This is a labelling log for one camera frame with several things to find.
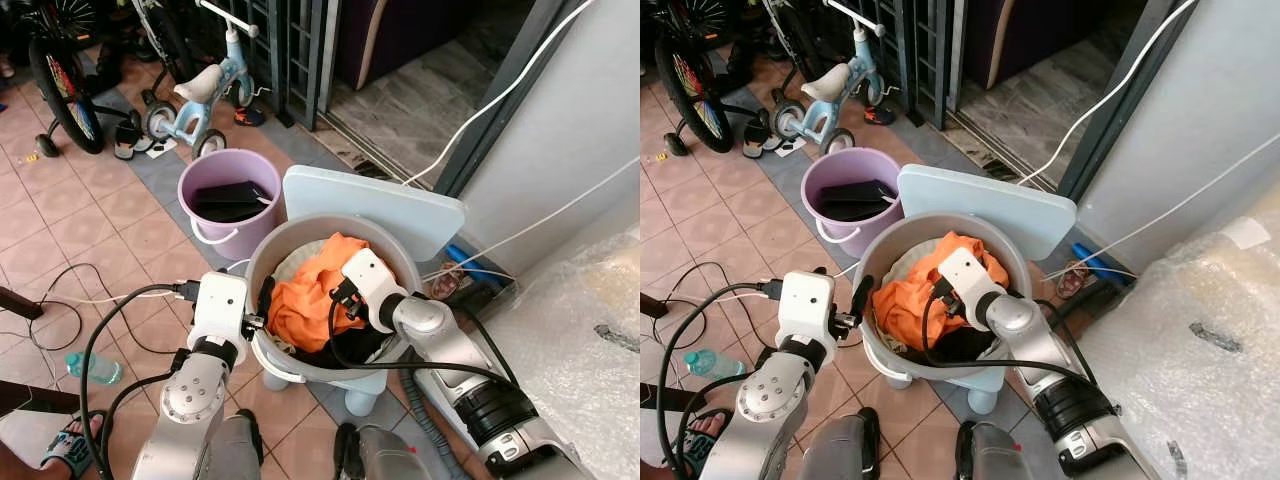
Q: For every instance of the light blue kids balance bike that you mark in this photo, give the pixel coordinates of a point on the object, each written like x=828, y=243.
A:
x=825, y=95
x=200, y=95

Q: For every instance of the black item in bucket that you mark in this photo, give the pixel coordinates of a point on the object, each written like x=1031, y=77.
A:
x=855, y=198
x=232, y=198

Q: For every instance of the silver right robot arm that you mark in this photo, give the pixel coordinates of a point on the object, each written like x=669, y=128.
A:
x=1060, y=385
x=470, y=380

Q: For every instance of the orange cloth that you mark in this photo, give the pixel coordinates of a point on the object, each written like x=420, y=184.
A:
x=905, y=300
x=305, y=300

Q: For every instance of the black kids bicycle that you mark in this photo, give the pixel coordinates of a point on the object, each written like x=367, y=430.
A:
x=695, y=90
x=62, y=90

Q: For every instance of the grey round washing machine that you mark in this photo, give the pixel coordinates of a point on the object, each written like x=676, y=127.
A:
x=330, y=385
x=945, y=385

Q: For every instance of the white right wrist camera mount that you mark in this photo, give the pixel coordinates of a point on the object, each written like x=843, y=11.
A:
x=968, y=277
x=372, y=280

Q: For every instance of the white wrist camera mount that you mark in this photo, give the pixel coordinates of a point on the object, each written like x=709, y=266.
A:
x=806, y=303
x=218, y=305
x=968, y=277
x=372, y=280

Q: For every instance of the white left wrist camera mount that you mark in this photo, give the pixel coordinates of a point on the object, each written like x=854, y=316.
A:
x=218, y=305
x=806, y=303

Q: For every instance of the black cloth in washer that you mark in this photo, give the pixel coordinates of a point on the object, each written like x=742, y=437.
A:
x=955, y=345
x=355, y=345

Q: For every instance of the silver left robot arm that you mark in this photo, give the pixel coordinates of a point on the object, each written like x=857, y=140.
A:
x=190, y=400
x=772, y=398

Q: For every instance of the person's foot in sandal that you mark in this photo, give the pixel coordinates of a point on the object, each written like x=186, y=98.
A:
x=72, y=445
x=705, y=440

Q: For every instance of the white cloth in washer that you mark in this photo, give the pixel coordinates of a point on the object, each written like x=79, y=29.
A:
x=900, y=258
x=295, y=262

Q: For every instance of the grey right robot leg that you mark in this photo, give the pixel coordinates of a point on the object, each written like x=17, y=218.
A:
x=385, y=458
x=995, y=455

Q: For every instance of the blue plastic object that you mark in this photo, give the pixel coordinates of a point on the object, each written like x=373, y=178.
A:
x=1092, y=260
x=470, y=262

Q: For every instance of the bubble wrap covered bundle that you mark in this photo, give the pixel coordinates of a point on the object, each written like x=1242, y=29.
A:
x=570, y=370
x=1190, y=370

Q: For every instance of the clear plastic water bottle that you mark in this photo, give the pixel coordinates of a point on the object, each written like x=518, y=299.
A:
x=712, y=363
x=92, y=367

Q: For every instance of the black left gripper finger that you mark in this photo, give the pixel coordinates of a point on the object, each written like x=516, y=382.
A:
x=265, y=298
x=861, y=297

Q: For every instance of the black sandal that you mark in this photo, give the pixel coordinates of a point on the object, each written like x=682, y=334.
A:
x=128, y=140
x=755, y=138

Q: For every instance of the dark metal gate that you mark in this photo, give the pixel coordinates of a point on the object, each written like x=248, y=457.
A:
x=925, y=50
x=300, y=50

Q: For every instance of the brown slipper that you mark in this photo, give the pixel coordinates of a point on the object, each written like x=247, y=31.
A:
x=446, y=282
x=1075, y=280

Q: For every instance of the dark shoe with orange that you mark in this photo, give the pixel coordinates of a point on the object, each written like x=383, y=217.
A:
x=880, y=114
x=250, y=117

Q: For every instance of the purple plastic bucket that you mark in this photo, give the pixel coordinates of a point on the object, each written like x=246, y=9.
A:
x=838, y=236
x=215, y=238

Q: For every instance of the pale blue washer lid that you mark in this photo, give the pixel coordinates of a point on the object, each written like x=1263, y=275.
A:
x=370, y=205
x=985, y=205

